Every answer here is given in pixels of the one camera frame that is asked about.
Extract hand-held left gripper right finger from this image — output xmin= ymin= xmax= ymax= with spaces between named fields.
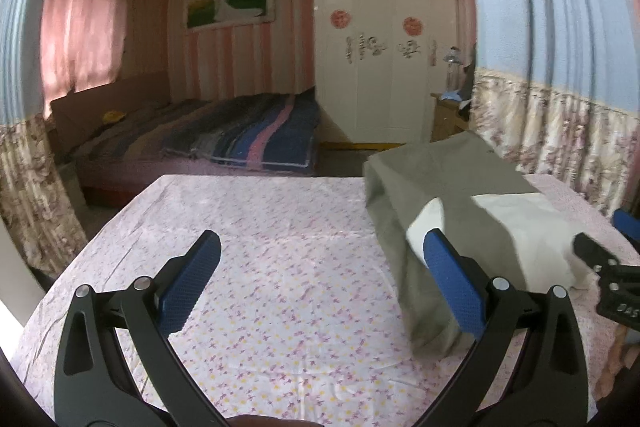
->
xmin=410 ymin=228 xmax=590 ymax=427

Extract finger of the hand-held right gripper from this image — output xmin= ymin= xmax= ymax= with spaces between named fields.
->
xmin=612 ymin=208 xmax=640 ymax=255
xmin=572 ymin=232 xmax=640 ymax=295

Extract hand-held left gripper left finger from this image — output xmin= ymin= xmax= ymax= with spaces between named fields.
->
xmin=54 ymin=229 xmax=229 ymax=427

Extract olive grey jacket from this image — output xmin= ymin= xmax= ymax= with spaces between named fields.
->
xmin=362 ymin=130 xmax=591 ymax=358

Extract pink floral bedsheet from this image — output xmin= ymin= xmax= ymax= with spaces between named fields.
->
xmin=10 ymin=174 xmax=640 ymax=427

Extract wooden nightstand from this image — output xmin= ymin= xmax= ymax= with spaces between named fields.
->
xmin=431 ymin=93 xmax=473 ymax=142

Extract striped blanket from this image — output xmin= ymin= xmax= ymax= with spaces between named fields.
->
xmin=75 ymin=91 xmax=321 ymax=170

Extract white wardrobe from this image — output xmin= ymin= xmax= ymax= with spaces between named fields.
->
xmin=314 ymin=0 xmax=461 ymax=145

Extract bed with brown headboard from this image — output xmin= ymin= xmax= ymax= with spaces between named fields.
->
xmin=50 ymin=71 xmax=321 ymax=208

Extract dark cloth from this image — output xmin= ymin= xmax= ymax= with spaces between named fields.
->
xmin=459 ymin=44 xmax=476 ymax=110

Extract blue floral curtain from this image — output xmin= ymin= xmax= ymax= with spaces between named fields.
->
xmin=462 ymin=0 xmax=640 ymax=218
xmin=0 ymin=0 xmax=88 ymax=278

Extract pink window curtain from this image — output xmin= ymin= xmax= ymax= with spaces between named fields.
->
xmin=40 ymin=0 xmax=128 ymax=105

